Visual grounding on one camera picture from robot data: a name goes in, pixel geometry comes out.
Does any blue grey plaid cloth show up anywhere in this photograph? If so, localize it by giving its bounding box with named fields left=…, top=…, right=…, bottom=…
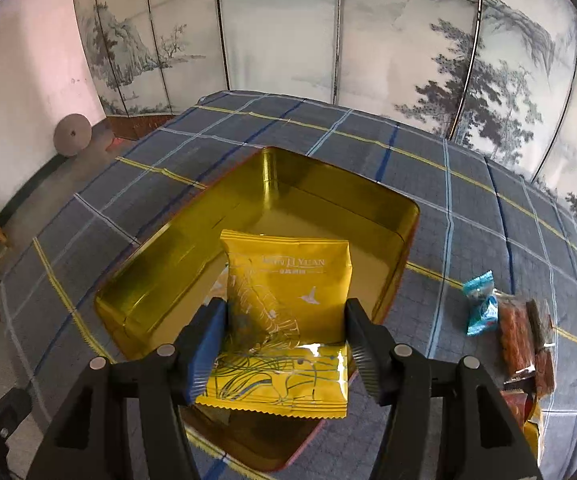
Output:
left=0, top=90, right=577, bottom=480

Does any blue candy wrapper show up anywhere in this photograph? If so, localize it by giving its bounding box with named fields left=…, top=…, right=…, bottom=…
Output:
left=467, top=296, right=499, bottom=337
left=462, top=270, right=495, bottom=303

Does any dark green snack bar packet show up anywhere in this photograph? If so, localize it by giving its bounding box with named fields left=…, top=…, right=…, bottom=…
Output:
left=525, top=299, right=555, bottom=351

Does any gold tin box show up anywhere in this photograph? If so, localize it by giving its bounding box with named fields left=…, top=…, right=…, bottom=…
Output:
left=93, top=146, right=421, bottom=473

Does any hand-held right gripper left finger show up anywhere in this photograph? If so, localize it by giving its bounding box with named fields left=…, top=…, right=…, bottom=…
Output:
left=27, top=297, right=229, bottom=480

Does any orange snack bar packet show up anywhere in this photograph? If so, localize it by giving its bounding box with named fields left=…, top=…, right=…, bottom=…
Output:
left=497, top=300, right=539, bottom=376

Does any round grey stone disc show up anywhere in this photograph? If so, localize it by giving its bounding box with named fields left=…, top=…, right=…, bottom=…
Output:
left=53, top=114, right=92, bottom=157

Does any yellow snack packet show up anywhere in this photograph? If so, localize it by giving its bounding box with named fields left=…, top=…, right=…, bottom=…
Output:
left=195, top=229, right=353, bottom=418

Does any red-brown snack bar packet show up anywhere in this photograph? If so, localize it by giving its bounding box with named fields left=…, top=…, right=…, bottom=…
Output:
left=533, top=347, right=556, bottom=396

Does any painted landscape folding screen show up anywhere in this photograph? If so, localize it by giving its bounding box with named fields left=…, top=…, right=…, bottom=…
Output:
left=71, top=0, right=577, bottom=241

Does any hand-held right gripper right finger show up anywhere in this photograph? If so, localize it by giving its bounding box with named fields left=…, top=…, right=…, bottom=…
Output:
left=345, top=299, right=544, bottom=480

